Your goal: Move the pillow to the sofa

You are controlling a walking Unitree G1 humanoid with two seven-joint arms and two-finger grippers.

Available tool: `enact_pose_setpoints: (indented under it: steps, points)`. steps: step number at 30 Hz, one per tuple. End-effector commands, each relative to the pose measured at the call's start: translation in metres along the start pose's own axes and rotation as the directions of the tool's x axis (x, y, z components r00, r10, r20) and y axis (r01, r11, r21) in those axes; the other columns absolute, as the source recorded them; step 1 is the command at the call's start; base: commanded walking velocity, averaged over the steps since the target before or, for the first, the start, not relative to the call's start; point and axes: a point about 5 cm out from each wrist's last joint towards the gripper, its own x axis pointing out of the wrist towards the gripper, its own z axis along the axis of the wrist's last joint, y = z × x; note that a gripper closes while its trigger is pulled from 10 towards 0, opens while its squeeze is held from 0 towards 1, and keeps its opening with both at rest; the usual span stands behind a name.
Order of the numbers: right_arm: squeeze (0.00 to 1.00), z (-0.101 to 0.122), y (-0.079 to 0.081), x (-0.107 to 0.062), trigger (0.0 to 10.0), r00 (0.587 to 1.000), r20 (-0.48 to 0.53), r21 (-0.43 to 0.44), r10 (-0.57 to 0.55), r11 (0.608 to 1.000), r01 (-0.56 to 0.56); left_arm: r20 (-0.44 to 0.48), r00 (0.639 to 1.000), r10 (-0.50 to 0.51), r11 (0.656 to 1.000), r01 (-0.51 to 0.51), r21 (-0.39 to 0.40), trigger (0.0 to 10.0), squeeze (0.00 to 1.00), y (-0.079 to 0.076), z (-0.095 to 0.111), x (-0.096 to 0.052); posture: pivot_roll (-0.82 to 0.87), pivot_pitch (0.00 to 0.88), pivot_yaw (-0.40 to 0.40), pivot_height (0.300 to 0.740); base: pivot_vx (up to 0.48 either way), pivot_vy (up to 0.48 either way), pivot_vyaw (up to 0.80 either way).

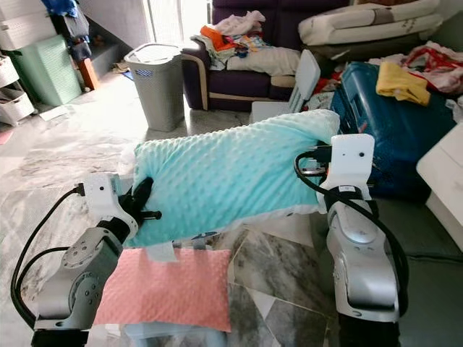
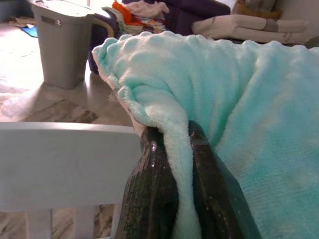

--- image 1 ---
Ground white storage drawer unit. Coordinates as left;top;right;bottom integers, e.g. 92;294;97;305
0;56;38;128

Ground pink white cloth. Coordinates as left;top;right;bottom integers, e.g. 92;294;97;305
215;11;268;38

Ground white stacked storage boxes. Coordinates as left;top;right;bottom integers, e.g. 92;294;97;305
0;0;70;52

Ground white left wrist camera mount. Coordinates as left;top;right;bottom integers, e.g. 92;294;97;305
83;172;135;236

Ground cyan dotted pillow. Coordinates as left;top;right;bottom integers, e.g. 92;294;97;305
130;108;341;249

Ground yellow cloth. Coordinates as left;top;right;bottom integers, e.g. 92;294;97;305
376;61;432;108

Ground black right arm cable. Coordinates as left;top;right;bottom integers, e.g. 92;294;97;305
294;147;410;320

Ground brown wooden board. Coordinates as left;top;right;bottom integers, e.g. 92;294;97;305
80;58;101;92

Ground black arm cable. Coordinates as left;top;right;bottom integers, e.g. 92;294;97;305
10;184;85;331
294;147;410;320

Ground white appliance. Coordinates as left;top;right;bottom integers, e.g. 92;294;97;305
416;123;463;251

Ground green leather sofa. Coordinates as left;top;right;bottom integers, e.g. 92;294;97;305
376;195;463;347

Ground orange cloth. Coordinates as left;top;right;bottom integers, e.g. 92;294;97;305
199;25;233;52

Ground mint green ribbed bin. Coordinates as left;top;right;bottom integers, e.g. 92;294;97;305
11;35;85;108

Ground light blue child chair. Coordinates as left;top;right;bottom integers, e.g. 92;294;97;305
116;242;225;347
251;49;322;124

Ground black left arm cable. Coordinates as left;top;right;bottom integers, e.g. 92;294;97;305
10;184;85;331

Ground grey laundry bin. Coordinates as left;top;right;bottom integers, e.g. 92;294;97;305
123;43;184;134

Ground red patterned clothes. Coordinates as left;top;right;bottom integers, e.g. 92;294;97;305
402;42;463;95

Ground blue suitcase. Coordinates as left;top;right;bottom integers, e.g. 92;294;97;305
331;61;457;204

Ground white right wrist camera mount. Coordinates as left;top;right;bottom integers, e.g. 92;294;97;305
324;134;375;201

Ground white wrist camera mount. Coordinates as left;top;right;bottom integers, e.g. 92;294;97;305
83;172;135;236
324;134;375;201

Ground purple sofa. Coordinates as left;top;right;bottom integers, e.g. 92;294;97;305
181;0;355;113

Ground cream folded cushion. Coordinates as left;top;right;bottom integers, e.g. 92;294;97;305
298;0;443;46

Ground blue hanging cloth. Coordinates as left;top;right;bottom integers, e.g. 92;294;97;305
41;0;92;65

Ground pink dotted pillow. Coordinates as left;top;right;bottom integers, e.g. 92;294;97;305
93;247;233;334

